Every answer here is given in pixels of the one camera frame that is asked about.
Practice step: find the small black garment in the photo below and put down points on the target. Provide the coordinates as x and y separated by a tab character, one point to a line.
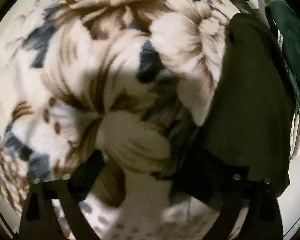
228	121

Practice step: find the dark green fleece garment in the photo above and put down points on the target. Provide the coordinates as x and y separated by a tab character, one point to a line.
288	24

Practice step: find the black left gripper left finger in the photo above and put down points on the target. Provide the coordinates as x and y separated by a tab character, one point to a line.
39	221

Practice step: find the floral fleece bed blanket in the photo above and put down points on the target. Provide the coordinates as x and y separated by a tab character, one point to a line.
133	79

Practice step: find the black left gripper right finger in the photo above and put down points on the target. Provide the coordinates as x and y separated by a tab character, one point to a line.
240	204

